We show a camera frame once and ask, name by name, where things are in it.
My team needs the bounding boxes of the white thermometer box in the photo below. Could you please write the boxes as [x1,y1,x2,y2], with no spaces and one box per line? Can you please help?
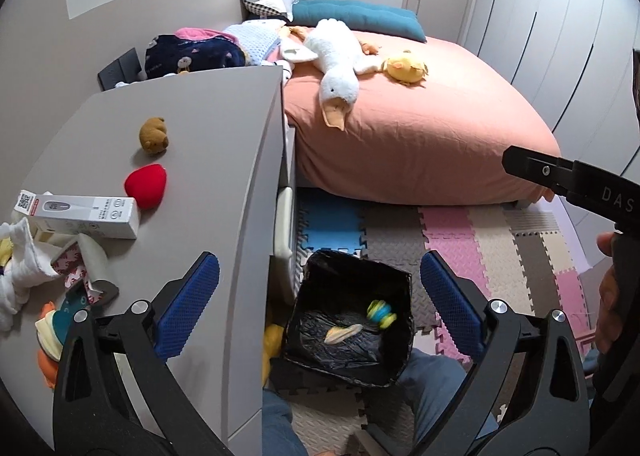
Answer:
[14,190,140,239]

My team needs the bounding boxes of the red heart plush toy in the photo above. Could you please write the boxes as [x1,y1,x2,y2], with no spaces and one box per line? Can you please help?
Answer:
[124,164,167,211]

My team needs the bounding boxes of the white knotted towel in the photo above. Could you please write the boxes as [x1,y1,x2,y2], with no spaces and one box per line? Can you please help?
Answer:
[1,218,61,333]

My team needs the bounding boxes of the brown bear plush toy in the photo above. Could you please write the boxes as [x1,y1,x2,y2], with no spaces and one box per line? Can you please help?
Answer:
[139,117,169,155]

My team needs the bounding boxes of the black trash bin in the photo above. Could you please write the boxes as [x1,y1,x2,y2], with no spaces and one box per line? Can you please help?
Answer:
[282,249,414,388]

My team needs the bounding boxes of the person's right hand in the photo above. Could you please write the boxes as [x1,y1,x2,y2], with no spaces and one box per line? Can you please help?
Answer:
[593,231,633,354]

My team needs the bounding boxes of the person's blue jeans legs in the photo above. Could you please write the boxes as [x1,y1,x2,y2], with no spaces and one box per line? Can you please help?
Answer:
[262,349,466,456]

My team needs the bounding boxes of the green yellow ball toy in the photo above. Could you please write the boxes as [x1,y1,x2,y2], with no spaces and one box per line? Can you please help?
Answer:
[367,300,397,329]

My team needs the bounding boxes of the colourful foam floor mat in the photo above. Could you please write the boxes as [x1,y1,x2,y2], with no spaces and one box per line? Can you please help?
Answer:
[294,189,591,440]

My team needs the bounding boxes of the yellow bear plush in drawer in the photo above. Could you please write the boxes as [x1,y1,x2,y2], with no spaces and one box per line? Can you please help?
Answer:
[262,324,284,386]

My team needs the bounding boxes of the patterned paper wrapper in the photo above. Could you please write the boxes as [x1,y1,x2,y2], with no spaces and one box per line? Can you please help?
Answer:
[51,233,119,307]

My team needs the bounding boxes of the orange and teal toy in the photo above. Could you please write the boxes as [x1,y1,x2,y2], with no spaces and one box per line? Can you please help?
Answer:
[35,284,101,389]

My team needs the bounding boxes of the grey dresser cabinet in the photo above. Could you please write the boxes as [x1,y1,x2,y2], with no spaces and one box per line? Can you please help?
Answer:
[24,66,284,455]

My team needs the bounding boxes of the bed with orange sheet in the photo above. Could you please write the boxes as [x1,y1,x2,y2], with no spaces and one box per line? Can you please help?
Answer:
[283,32,560,206]

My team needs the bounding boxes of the white wardrobe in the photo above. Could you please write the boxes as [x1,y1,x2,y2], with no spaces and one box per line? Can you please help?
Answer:
[464,0,639,173]

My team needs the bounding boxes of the yellow chick plush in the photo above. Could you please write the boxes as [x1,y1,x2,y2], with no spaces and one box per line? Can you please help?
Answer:
[382,50,428,86]

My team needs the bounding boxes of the navy patterned blanket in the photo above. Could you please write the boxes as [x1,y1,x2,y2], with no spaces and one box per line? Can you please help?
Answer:
[144,35,247,79]

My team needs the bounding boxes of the teal long cushion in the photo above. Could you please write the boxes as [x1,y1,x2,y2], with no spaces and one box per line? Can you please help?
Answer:
[292,0,426,42]

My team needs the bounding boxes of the small orange plush on bed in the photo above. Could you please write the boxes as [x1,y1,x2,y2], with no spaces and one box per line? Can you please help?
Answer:
[360,42,380,56]

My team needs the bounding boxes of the pink cloth on pile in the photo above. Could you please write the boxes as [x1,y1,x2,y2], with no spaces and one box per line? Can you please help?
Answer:
[175,27,239,45]

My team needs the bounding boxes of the large white goose plush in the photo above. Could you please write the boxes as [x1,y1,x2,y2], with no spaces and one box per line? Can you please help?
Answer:
[280,19,384,131]

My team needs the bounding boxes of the light blue knit blanket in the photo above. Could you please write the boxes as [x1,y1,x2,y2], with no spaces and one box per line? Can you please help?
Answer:
[224,19,285,66]

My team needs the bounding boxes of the black wall socket panel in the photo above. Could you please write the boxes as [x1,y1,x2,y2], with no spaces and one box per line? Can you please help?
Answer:
[98,48,142,91]

